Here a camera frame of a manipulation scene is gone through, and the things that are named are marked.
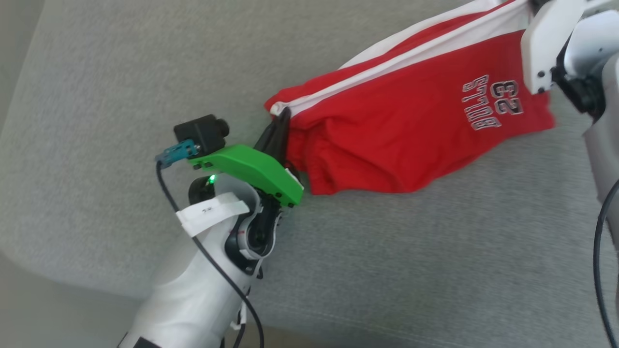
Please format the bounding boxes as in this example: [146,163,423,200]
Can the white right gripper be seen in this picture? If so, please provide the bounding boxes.
[521,0,589,95]

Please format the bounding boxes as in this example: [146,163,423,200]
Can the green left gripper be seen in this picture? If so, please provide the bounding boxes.
[188,107,305,208]

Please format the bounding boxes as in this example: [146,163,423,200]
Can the red and white sports shorts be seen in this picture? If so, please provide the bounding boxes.
[264,0,557,195]

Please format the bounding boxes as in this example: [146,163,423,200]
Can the white paper label band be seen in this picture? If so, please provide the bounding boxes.
[176,192,251,238]

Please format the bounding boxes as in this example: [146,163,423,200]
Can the grey fabric sofa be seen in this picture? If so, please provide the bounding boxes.
[0,0,619,348]

